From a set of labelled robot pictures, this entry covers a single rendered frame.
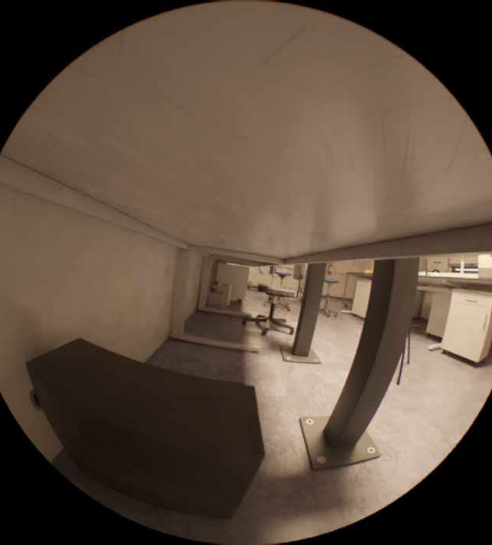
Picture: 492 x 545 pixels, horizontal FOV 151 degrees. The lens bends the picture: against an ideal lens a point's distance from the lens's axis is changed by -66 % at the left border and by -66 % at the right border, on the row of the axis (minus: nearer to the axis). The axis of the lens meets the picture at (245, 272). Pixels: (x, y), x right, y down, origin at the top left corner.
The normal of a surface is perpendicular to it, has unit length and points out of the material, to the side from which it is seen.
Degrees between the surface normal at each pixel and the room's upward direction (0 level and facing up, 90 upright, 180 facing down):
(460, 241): 90
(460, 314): 90
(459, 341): 90
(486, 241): 90
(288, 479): 0
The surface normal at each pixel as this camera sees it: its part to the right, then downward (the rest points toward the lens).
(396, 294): -0.07, 0.00
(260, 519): 0.15, -0.99
